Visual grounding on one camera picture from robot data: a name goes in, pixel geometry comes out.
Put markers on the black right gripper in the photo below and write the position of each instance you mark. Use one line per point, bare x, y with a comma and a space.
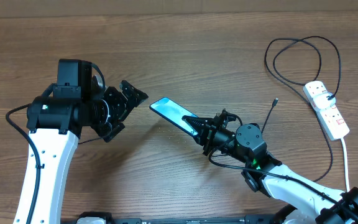
197, 124

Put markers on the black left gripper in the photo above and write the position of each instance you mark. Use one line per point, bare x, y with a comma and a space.
122, 105

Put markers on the blue Galaxy smartphone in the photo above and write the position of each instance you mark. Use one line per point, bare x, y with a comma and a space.
174, 113

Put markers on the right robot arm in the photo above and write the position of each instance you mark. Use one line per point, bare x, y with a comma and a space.
306, 199

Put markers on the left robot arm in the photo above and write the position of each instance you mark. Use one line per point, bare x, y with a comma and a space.
55, 120

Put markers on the white USB charger plug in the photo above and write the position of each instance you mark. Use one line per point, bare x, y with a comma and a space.
323, 101

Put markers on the white power strip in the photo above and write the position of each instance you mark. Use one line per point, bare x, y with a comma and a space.
331, 119

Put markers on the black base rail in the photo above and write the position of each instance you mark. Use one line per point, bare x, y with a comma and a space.
247, 219

